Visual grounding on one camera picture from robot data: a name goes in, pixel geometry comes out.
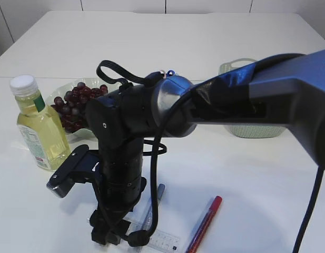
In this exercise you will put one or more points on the purple artificial grape bunch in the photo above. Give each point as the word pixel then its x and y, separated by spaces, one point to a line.
pixel 71 106

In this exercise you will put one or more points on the green woven plastic basket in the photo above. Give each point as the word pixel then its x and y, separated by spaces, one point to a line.
pixel 249 131

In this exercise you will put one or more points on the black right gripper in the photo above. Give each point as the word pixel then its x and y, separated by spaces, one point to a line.
pixel 109 226

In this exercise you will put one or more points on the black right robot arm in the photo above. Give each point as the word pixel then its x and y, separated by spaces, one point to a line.
pixel 286 90

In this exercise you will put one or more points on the red glitter pen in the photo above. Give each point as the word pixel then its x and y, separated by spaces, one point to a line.
pixel 204 225

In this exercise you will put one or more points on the blue capped safety scissors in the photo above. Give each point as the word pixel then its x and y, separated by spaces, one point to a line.
pixel 170 73

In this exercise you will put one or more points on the yellow tea drink bottle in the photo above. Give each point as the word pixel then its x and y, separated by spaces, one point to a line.
pixel 39 124

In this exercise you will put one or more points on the silver glitter pen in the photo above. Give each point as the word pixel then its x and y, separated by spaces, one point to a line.
pixel 148 218

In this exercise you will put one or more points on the clear plastic ruler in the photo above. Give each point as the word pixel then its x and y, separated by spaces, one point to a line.
pixel 159 242

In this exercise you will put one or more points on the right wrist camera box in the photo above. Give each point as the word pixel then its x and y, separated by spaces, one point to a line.
pixel 81 166

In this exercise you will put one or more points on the green wavy plastic plate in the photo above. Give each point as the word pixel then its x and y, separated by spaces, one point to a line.
pixel 92 82

